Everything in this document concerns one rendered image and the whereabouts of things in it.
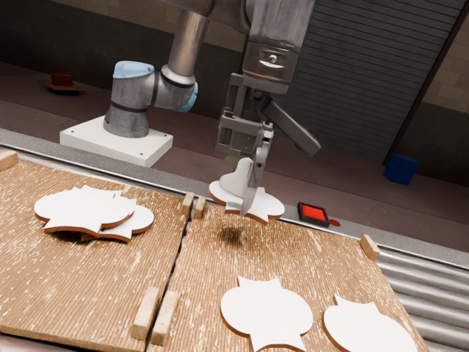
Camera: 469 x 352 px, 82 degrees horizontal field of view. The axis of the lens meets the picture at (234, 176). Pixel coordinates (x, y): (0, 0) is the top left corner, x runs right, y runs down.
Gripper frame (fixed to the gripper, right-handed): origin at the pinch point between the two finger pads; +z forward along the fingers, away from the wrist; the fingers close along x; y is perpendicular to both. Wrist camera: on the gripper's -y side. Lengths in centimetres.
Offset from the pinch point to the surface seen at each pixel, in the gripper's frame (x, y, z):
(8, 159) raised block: -8, 49, 8
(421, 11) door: -452, -237, -141
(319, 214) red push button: -21.1, -22.9, 11.4
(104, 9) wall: -482, 265, -37
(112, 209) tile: 3.7, 22.3, 6.0
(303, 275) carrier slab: 4.6, -13.4, 10.7
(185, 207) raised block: -4.9, 11.0, 8.0
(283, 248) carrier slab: -1.7, -10.3, 10.6
